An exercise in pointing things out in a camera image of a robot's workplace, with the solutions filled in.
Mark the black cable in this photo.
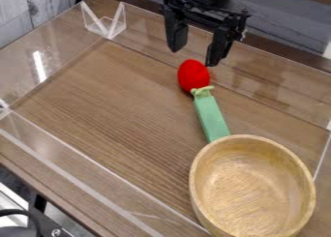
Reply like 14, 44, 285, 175
0, 209, 42, 237

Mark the red plush strawberry toy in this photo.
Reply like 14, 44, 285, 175
177, 59, 213, 98

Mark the black table clamp mount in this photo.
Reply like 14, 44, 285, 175
28, 193, 73, 237

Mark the clear acrylic corner bracket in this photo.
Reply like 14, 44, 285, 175
80, 2, 127, 40

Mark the clear acrylic table enclosure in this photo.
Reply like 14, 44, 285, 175
0, 0, 331, 237

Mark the wooden bowl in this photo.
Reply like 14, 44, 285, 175
188, 134, 315, 237

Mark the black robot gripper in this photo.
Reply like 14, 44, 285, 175
163, 0, 249, 67

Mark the green rectangular block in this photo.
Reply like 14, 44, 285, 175
193, 92, 229, 142

